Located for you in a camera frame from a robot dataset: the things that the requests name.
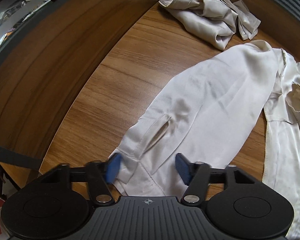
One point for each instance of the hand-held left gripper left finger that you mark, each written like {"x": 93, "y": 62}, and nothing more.
{"x": 113, "y": 168}

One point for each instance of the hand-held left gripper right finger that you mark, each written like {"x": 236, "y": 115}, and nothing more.
{"x": 183, "y": 168}

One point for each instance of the cream shirt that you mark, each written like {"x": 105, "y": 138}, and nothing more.
{"x": 215, "y": 100}

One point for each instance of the beige crumpled garment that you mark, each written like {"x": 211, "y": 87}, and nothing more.
{"x": 205, "y": 12}

